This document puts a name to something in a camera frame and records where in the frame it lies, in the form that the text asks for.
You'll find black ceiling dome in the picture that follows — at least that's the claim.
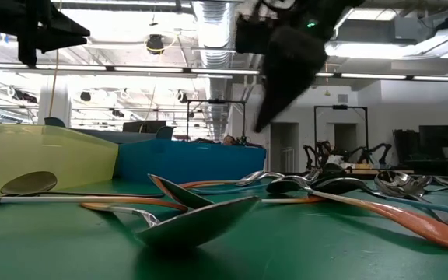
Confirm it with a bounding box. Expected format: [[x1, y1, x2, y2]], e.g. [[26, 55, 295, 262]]
[[145, 33, 166, 56]]

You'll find yellow hanging cord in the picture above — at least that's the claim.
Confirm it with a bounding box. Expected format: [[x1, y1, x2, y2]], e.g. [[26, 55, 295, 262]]
[[47, 48, 64, 118]]

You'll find orange-handled metal spoon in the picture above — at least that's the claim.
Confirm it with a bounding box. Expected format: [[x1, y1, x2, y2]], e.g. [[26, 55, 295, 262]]
[[266, 176, 448, 251], [82, 195, 262, 250], [179, 170, 266, 191], [148, 173, 326, 212], [0, 195, 189, 213]]

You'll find grey-blue plastic bin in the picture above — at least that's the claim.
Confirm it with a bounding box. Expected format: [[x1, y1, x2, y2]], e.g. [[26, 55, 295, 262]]
[[44, 116, 175, 145]]

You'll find black monitor on stand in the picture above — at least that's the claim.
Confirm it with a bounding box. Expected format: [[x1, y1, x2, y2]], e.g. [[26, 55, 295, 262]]
[[393, 124, 448, 177]]

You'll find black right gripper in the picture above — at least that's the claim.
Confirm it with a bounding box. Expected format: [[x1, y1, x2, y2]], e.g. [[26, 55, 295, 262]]
[[235, 0, 365, 134]]

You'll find translucent yellow-green plastic bin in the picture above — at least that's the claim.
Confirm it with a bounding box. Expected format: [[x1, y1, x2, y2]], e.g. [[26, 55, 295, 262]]
[[0, 123, 119, 195]]

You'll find long ceiling light bar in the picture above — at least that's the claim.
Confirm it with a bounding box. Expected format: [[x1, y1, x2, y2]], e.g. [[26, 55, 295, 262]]
[[0, 63, 448, 83]]

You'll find green table mat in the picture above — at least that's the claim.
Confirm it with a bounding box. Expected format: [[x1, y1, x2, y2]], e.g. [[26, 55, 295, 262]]
[[0, 177, 448, 280]]

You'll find blue shallow plastic bin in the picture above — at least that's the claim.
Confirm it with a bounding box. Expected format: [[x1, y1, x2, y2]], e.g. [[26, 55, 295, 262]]
[[114, 138, 268, 186]]

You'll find large silver ceiling duct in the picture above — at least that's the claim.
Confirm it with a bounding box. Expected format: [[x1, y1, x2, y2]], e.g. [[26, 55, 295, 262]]
[[191, 0, 237, 145]]

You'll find black background monitor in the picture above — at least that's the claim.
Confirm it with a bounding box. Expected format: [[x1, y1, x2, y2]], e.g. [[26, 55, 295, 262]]
[[121, 120, 167, 135]]

